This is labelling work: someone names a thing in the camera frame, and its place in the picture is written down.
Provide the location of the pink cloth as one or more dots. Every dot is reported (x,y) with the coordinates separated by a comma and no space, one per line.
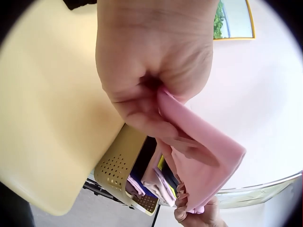
(201,151)

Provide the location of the person's left hand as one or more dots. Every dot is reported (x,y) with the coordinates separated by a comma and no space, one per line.
(153,47)

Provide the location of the person's left fingers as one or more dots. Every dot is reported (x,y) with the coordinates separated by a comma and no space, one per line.
(144,118)

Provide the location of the person's right fingers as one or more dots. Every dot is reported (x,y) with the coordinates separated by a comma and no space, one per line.
(182,191)

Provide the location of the person's right hand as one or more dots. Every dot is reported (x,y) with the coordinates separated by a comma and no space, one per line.
(198,216)

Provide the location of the cream plastic lid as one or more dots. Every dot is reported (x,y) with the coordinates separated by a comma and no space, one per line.
(52,106)

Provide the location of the round white table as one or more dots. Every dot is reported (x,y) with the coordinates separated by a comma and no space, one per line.
(248,118)

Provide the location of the pile of folded clothes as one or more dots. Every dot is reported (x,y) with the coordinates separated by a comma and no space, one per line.
(151,175)

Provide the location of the person's right thumb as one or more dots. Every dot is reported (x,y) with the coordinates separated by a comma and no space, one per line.
(181,214)

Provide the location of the yellow framed window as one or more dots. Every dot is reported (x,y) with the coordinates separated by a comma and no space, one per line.
(233,20)

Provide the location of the cream perforated plastic basket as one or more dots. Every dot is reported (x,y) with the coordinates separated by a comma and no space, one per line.
(118,170)

